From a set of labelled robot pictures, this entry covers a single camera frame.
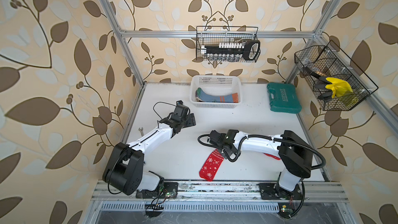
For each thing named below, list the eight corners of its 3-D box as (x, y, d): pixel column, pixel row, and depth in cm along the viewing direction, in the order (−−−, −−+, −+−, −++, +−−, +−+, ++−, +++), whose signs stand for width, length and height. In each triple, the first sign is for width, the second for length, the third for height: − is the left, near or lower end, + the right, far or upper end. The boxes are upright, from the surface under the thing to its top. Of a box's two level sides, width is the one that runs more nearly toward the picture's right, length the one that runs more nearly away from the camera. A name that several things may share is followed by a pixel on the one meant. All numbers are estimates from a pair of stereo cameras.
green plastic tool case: (272, 113, 103) (274, 109, 100) (263, 86, 120) (265, 82, 116) (305, 113, 103) (308, 109, 100) (291, 86, 120) (293, 82, 116)
